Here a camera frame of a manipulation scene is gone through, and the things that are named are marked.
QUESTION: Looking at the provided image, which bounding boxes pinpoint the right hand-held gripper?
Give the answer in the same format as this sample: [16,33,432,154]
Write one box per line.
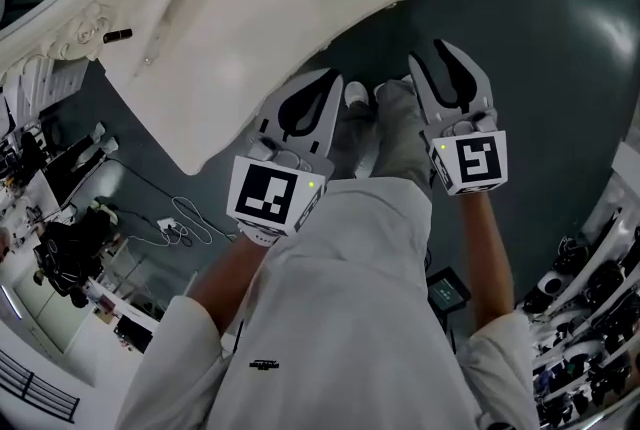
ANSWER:
[407,39,511,198]

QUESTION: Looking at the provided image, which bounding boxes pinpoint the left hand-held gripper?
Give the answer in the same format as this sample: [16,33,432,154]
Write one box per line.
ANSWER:
[226,67,346,248]

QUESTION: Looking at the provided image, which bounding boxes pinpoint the person's right forearm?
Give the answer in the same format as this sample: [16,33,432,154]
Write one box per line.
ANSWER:
[455,190,518,339]

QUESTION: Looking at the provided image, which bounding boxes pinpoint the person's left forearm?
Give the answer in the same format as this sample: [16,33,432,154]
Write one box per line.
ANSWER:
[185,230,274,337]

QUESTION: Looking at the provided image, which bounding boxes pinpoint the white ornate desk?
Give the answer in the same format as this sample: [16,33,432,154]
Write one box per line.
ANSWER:
[94,0,497,177]

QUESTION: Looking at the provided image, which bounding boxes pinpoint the person's left white shoe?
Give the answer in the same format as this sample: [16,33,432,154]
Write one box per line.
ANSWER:
[343,80,372,109]

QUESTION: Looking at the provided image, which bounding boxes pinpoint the person's white shoe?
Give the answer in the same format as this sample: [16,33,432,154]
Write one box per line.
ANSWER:
[343,80,372,109]
[373,76,414,103]

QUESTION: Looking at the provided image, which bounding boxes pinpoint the person's grey trousers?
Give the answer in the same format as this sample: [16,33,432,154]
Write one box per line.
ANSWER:
[327,77,436,208]

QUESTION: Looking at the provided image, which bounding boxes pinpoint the person's right white shoe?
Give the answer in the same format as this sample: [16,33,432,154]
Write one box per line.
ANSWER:
[373,76,414,103]

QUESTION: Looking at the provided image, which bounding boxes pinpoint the black screen device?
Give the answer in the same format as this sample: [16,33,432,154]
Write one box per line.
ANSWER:
[425,267,474,320]

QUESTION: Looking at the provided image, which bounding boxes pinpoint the person's white shirt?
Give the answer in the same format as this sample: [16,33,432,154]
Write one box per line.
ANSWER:
[114,176,542,430]

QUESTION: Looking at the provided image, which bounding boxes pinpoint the white shoe rack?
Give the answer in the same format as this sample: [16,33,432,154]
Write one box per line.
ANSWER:
[514,137,640,430]

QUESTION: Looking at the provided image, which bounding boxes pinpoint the oval white-framed mirror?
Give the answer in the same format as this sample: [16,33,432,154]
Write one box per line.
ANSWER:
[0,0,147,84]

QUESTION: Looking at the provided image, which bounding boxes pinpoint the rows of dark shoes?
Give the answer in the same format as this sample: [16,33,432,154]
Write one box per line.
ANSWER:
[522,227,640,427]

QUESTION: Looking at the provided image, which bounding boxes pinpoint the black balcony railing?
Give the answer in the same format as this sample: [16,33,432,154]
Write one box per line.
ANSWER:
[0,349,82,425]

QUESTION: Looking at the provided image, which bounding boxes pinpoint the white cable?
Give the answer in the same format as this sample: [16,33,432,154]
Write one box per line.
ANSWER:
[170,195,227,248]

